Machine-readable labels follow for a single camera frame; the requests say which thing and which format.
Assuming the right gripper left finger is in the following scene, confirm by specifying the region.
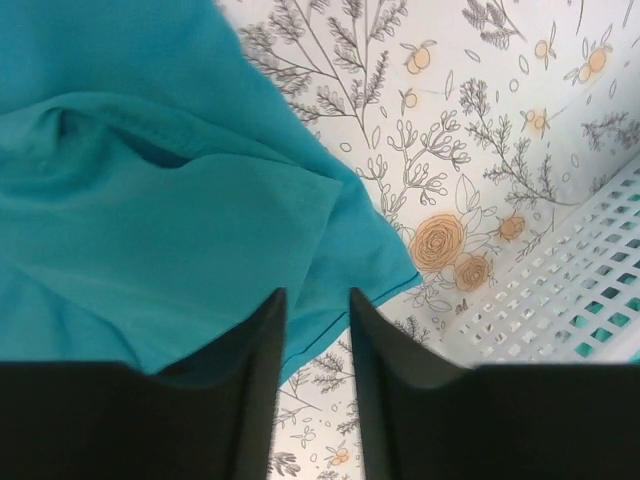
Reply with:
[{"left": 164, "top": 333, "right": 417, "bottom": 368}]
[{"left": 1, "top": 288, "right": 287, "bottom": 479}]

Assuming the teal blue t shirt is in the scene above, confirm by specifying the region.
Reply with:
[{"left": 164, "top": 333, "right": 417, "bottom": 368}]
[{"left": 1, "top": 1, "right": 420, "bottom": 375}]

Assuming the floral table mat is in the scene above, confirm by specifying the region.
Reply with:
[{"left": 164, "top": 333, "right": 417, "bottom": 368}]
[{"left": 214, "top": 0, "right": 640, "bottom": 480}]

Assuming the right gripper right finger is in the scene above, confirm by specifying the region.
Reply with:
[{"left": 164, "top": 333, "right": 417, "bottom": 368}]
[{"left": 349, "top": 289, "right": 639, "bottom": 479}]

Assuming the white plastic basket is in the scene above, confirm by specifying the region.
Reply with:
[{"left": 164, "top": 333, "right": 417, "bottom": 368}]
[{"left": 445, "top": 160, "right": 639, "bottom": 366}]

